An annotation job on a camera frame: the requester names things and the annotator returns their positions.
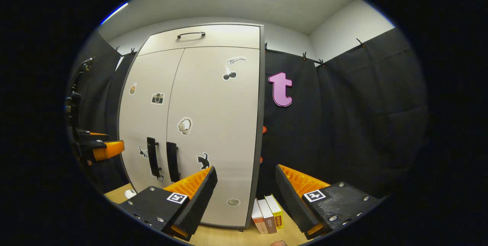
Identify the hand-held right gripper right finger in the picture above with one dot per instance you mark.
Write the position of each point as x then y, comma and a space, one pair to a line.
293, 200

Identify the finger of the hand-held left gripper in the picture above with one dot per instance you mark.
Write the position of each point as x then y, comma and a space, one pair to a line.
108, 150
85, 133

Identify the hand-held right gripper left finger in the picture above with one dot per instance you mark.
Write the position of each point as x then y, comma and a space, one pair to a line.
198, 200

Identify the white shoe cabinet door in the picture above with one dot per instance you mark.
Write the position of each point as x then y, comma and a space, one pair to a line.
145, 124
221, 124

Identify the white shoe cabinet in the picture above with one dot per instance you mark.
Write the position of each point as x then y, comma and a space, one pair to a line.
260, 105

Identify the white cabinet drawer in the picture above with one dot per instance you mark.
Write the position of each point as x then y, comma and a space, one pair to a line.
228, 38

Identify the yellow book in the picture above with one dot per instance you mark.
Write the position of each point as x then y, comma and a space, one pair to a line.
276, 211

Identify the brown book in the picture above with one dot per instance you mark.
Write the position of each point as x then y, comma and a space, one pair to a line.
268, 217

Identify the white lidded food cup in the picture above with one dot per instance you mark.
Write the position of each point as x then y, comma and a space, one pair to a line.
130, 193

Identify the small ceiling light panel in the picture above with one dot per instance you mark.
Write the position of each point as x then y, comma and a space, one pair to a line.
113, 13

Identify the black backdrop cloth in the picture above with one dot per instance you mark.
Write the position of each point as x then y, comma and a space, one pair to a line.
362, 124

